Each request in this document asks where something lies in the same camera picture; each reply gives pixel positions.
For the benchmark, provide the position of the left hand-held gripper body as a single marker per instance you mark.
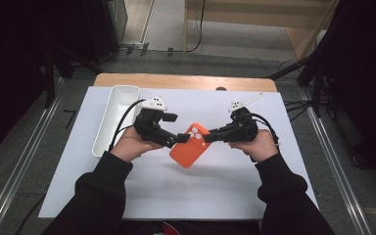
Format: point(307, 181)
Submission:
point(150, 125)

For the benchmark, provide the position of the black tripod stand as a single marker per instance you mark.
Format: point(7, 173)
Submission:
point(316, 84)

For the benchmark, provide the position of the white table board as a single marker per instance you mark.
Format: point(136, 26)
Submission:
point(209, 189)

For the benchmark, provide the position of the black metal stand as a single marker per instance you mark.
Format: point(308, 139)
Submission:
point(49, 81)

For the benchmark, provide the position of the orange phone case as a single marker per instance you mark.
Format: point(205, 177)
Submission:
point(189, 153)

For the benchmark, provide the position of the person's right hand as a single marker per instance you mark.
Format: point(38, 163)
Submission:
point(262, 147)

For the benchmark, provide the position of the light wooden shelf unit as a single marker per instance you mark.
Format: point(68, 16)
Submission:
point(302, 39)

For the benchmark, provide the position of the white plastic storage box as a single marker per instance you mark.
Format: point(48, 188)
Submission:
point(117, 107)

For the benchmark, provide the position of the black cabinet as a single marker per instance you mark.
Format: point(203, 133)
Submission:
point(101, 29)

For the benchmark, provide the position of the metal floor rail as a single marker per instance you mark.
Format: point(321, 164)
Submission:
point(23, 163)
point(333, 156)

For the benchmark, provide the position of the person's left hand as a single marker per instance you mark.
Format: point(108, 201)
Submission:
point(129, 145)

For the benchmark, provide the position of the wooden table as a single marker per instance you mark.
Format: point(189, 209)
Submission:
point(182, 81)

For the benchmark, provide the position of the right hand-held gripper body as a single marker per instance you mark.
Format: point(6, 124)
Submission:
point(243, 129)

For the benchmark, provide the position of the black curtain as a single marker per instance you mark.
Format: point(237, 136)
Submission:
point(368, 81)
point(13, 65)

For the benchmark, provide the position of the white power strip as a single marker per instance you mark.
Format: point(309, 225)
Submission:
point(132, 43)

